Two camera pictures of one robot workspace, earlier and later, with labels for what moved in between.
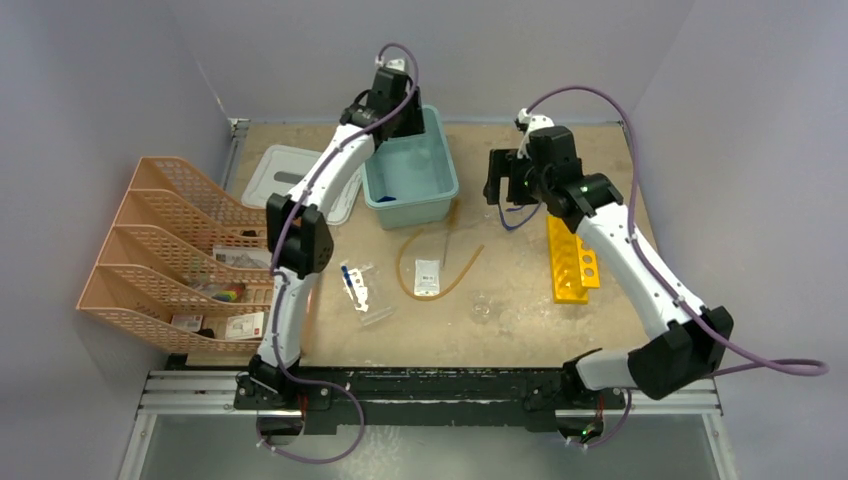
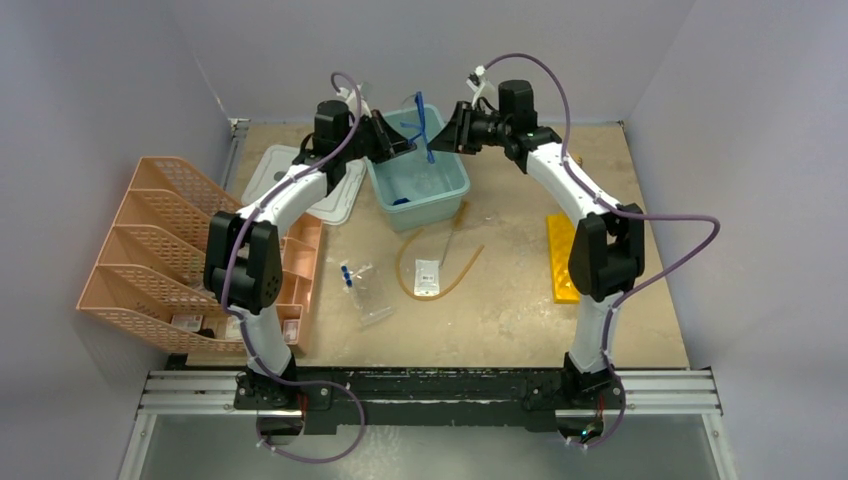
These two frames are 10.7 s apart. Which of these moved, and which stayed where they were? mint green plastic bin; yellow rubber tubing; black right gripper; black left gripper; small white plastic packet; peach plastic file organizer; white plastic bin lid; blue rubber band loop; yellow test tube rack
Moved: black right gripper; mint green plastic bin; black left gripper; blue rubber band loop
Stayed: yellow rubber tubing; yellow test tube rack; small white plastic packet; peach plastic file organizer; white plastic bin lid
